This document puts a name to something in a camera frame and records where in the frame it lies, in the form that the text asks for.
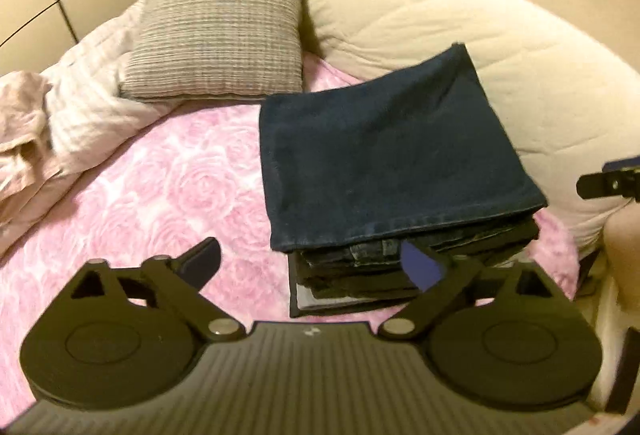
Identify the grey textured cushion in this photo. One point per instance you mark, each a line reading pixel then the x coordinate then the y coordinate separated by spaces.
pixel 215 25

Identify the pink pillow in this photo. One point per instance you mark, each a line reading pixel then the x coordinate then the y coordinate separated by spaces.
pixel 20 125

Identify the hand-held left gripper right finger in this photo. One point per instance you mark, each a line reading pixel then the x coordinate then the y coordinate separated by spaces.
pixel 422 267

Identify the pink rose blanket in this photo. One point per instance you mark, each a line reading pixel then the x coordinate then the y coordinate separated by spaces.
pixel 190 185

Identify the white grey striped duvet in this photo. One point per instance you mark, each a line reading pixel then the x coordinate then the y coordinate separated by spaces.
pixel 90 105

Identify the dark blue jeans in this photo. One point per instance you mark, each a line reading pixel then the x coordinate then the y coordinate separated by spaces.
pixel 380 150

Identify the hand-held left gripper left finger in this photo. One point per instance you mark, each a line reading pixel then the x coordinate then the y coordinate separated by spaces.
pixel 200 262

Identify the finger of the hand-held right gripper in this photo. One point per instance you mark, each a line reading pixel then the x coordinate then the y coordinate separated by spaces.
pixel 622 164
pixel 600 185

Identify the black garment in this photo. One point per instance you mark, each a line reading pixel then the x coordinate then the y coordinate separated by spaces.
pixel 345 306

